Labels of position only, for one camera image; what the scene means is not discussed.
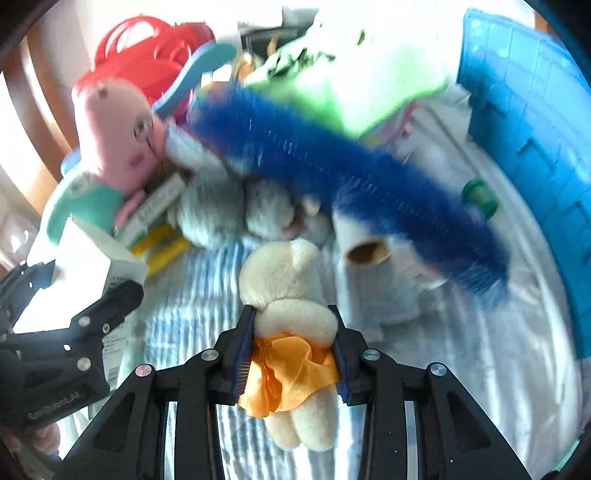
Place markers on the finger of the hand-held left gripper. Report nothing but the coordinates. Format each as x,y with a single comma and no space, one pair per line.
92,330
27,290

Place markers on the blue fuzzy brush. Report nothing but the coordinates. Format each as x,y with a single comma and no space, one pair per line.
323,161

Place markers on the white and green carton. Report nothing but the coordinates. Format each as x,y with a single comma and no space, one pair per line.
154,203

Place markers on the red plastic basket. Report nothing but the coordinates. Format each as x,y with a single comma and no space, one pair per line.
138,55

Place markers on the cream teddy bear orange dress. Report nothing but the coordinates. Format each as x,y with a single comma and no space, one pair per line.
295,318

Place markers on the grey plush toy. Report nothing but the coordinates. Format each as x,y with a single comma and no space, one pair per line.
207,207

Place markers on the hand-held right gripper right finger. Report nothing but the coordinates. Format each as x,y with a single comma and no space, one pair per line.
340,367

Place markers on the yellow tube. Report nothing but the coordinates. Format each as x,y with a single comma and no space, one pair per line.
161,249

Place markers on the pink pig plush teal dress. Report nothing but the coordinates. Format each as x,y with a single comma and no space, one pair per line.
115,134

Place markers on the blue plastic container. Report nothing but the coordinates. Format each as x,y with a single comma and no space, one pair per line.
531,115

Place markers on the green cloth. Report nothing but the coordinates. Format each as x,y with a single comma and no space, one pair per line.
369,92

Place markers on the blue striped blanket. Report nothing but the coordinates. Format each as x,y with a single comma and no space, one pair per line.
184,300

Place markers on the white cardboard box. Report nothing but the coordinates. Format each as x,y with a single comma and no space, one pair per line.
92,258

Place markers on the person's left hand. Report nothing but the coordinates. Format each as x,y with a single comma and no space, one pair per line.
37,441

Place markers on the green bottle cap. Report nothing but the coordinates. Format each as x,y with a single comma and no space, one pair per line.
480,196

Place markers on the white paper roll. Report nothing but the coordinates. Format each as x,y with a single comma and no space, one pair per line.
364,251

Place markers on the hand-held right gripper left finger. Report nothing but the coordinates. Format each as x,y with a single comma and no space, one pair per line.
244,355

